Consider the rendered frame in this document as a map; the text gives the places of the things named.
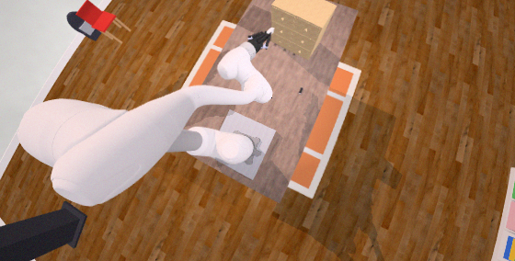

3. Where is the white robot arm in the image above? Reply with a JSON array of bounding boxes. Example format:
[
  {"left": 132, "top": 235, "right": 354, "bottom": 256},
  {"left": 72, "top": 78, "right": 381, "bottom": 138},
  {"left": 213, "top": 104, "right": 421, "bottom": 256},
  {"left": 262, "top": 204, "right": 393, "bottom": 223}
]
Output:
[{"left": 17, "top": 42, "right": 272, "bottom": 206}]

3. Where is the light wooden chest of drawers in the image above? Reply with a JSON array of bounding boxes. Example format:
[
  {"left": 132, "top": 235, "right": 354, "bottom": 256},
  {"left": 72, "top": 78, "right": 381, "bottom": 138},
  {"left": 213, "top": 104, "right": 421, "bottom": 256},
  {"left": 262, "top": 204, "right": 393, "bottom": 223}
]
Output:
[{"left": 271, "top": 0, "right": 337, "bottom": 42}]

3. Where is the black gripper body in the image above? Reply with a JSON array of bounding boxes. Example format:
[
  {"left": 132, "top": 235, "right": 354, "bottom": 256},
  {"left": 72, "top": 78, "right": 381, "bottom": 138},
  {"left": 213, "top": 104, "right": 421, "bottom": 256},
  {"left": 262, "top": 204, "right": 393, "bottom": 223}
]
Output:
[{"left": 247, "top": 39, "right": 263, "bottom": 54}]

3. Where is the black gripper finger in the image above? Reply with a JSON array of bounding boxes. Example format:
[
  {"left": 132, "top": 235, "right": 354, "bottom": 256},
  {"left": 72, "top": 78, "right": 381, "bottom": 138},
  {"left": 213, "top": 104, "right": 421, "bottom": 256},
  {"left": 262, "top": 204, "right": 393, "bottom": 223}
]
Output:
[
  {"left": 248, "top": 28, "right": 271, "bottom": 40},
  {"left": 257, "top": 28, "right": 274, "bottom": 50}
]

